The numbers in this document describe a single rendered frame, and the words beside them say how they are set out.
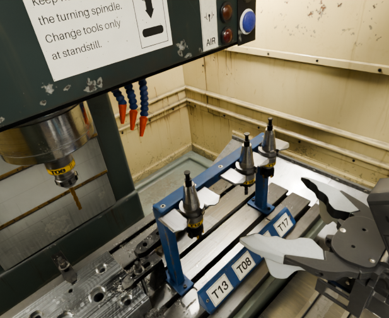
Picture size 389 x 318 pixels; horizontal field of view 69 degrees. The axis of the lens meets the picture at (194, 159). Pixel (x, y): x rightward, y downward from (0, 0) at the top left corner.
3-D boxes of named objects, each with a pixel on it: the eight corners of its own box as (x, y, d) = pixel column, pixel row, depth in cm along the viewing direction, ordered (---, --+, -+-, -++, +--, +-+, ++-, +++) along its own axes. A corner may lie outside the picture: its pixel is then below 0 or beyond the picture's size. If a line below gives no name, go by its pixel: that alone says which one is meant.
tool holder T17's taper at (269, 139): (265, 142, 91) (266, 123, 87) (278, 146, 89) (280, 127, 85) (258, 149, 89) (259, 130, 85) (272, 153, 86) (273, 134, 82)
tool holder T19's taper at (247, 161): (245, 158, 85) (245, 138, 82) (257, 163, 83) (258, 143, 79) (235, 164, 83) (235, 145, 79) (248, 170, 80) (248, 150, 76)
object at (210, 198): (224, 199, 74) (224, 197, 74) (210, 210, 72) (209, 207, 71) (205, 187, 79) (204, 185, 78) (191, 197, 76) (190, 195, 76)
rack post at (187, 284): (194, 284, 89) (183, 217, 72) (181, 297, 86) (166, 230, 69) (173, 265, 95) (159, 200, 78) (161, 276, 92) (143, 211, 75)
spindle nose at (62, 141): (77, 113, 60) (55, 54, 53) (110, 139, 49) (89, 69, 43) (-7, 142, 52) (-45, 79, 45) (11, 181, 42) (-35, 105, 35)
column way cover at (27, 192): (120, 202, 123) (82, 88, 94) (2, 276, 98) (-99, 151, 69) (115, 197, 126) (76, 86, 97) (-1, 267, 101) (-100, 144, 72)
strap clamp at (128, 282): (168, 279, 91) (160, 249, 83) (133, 309, 84) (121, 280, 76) (161, 273, 93) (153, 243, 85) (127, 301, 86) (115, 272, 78)
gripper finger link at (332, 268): (284, 276, 30) (375, 284, 29) (285, 267, 29) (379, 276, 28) (280, 241, 34) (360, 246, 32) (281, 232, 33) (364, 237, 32)
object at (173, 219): (193, 223, 69) (193, 221, 68) (176, 236, 66) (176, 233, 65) (174, 209, 73) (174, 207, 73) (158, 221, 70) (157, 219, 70)
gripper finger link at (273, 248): (239, 283, 35) (319, 291, 33) (238, 253, 31) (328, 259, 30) (239, 261, 37) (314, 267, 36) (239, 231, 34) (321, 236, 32)
